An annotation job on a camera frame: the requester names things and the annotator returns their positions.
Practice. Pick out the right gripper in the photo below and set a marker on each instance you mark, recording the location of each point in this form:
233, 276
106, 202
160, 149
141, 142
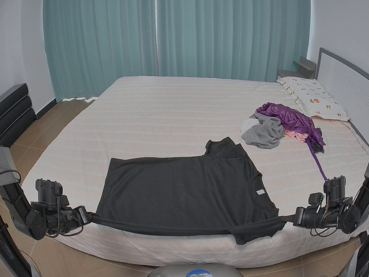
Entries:
305, 217

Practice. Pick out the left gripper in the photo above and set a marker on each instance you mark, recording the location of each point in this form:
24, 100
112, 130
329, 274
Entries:
75, 218

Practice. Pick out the black T-shirt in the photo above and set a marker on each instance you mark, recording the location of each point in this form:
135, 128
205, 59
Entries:
178, 189

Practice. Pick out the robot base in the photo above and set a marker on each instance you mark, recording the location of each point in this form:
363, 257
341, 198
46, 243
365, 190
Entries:
190, 271

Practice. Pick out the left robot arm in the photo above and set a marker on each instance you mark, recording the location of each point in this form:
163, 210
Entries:
28, 221

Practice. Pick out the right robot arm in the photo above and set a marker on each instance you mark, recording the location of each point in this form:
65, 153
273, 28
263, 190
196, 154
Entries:
353, 218

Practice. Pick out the bed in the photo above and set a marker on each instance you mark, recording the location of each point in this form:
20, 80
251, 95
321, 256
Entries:
173, 111

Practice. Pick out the pink garment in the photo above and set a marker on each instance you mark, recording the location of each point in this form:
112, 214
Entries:
294, 134

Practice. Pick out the grey knit garment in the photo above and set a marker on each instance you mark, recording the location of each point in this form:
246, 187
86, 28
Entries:
265, 134

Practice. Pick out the purple satin garment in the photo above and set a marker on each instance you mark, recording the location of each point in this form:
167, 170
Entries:
294, 117

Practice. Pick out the white printed pillow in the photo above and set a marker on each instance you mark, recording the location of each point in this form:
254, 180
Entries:
314, 97

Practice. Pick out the black chest of drawers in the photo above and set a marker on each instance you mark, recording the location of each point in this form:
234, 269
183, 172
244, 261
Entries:
14, 111

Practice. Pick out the grey bedside table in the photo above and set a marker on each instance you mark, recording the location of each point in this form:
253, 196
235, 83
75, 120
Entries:
305, 68

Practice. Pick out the blue-green curtain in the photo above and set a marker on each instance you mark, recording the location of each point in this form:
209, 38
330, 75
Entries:
230, 30
101, 39

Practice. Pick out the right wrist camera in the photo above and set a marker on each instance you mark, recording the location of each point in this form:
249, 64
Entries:
315, 199

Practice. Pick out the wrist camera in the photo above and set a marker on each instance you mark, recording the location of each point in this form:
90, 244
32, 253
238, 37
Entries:
315, 199
63, 200

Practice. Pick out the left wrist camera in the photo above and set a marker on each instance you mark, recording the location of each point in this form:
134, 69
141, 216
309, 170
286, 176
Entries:
63, 200

